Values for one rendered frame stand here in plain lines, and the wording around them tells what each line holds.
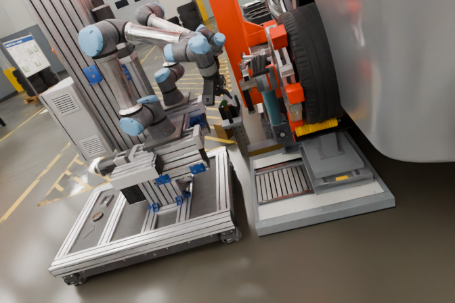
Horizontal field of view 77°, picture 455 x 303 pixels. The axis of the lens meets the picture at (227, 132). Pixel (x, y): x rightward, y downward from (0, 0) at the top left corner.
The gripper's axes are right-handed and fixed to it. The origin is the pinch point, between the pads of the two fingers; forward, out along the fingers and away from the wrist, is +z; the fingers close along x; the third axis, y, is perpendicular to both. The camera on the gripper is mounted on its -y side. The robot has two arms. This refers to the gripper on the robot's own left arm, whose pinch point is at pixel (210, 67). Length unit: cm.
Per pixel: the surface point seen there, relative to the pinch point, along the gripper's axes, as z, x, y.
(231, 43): -16.1, 2.1, -16.2
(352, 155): -27, 113, -1
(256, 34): 109, -21, -167
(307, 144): 0, 92, -4
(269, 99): -23, 49, 5
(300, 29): -78, 38, 3
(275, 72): -48, 41, 6
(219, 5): -32.5, -17.8, -20.4
